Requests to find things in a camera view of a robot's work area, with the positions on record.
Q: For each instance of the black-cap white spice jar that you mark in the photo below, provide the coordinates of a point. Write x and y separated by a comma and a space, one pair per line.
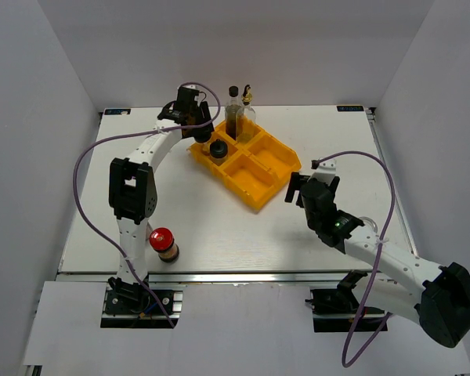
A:
218, 151

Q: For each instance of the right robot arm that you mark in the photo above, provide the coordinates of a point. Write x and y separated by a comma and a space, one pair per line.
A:
435, 297

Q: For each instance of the right xdof label sticker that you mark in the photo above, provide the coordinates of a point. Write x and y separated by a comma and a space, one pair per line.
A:
350, 108

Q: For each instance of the yellow four-compartment bin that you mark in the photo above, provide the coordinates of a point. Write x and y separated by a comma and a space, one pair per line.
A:
255, 171

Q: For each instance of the clear glass jar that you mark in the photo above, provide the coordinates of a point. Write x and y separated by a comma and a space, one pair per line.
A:
369, 222

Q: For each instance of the left xdof label sticker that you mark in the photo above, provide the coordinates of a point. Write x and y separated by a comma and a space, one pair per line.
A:
116, 111

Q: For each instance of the dark sauce bottle black cap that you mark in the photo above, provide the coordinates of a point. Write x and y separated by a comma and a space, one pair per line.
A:
231, 109

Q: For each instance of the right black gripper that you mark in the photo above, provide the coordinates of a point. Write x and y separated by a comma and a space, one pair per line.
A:
296, 181

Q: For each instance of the clear oil bottle gold spout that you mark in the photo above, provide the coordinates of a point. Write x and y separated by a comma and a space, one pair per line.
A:
245, 119

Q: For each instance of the grey-lid small spice jar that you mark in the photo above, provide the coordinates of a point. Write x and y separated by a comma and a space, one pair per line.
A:
148, 232

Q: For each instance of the red-lid spice jar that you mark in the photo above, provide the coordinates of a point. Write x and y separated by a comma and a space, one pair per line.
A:
163, 242

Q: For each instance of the xdof label sticker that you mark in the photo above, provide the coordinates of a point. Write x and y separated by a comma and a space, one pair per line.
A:
350, 108
116, 111

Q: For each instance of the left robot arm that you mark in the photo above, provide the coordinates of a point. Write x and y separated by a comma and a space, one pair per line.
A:
132, 189

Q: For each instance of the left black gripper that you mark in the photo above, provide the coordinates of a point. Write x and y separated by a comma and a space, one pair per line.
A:
206, 118

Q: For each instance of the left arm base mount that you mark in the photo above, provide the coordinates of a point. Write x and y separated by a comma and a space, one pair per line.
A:
129, 306

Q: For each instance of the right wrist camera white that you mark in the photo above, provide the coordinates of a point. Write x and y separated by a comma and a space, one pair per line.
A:
324, 171

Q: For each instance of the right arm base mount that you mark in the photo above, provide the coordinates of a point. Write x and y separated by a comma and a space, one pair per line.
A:
334, 309

